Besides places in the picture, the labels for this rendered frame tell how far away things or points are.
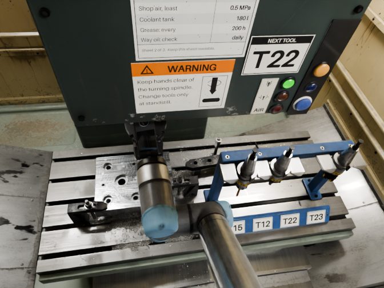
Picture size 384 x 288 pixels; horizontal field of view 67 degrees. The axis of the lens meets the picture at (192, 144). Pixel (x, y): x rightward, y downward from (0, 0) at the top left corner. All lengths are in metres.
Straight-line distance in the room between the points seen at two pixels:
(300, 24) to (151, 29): 0.21
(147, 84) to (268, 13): 0.20
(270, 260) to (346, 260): 0.32
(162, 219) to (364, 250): 1.05
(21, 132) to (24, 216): 0.59
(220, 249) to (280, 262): 0.78
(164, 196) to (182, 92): 0.24
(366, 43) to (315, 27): 1.10
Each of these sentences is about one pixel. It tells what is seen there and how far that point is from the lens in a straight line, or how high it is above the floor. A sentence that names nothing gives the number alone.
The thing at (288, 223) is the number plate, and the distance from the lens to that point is 1.21.
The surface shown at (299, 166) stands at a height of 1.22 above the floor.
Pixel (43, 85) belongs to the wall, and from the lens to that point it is 1.92.
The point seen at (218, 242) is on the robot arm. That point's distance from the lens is 0.61.
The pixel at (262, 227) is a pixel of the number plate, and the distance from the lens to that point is 1.17.
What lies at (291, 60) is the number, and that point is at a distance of 0.50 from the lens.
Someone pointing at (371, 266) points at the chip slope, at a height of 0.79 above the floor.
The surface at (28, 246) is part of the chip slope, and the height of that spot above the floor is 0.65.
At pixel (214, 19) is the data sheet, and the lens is 0.41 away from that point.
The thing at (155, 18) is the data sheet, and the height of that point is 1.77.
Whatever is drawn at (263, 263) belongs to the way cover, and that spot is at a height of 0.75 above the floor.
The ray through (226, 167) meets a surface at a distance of 0.91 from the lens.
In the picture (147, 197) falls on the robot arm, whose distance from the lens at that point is 0.63.
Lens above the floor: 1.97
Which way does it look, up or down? 53 degrees down
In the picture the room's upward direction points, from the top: 8 degrees clockwise
